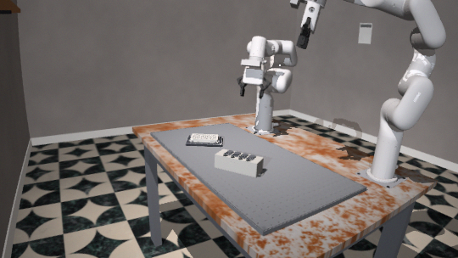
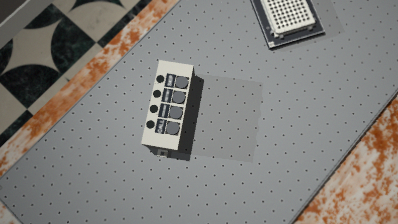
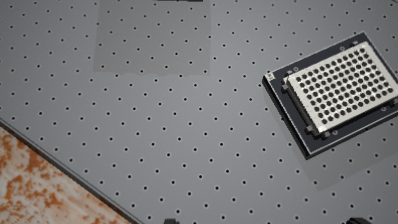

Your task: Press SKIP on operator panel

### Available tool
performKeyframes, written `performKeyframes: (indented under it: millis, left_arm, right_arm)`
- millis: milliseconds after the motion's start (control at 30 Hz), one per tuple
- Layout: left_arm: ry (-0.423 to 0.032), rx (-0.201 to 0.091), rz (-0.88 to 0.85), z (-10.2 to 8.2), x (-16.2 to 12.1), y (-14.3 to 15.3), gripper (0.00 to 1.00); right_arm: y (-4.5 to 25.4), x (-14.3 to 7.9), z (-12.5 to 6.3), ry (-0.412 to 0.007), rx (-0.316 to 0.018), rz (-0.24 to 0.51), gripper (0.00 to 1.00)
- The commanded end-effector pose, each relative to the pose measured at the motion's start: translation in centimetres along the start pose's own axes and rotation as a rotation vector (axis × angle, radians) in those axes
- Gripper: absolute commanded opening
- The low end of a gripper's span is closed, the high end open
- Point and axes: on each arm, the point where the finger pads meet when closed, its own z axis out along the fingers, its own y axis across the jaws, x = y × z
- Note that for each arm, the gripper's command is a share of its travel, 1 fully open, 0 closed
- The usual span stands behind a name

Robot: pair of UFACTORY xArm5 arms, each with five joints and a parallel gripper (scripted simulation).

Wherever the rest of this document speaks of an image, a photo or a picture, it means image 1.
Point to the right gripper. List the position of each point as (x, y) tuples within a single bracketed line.
[(253, 76)]

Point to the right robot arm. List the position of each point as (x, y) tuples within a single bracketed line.
[(261, 48)]

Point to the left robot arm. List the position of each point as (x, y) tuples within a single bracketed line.
[(404, 114)]

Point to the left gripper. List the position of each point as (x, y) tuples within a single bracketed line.
[(309, 21)]

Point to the white operator panel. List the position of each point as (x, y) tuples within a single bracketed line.
[(246, 164)]

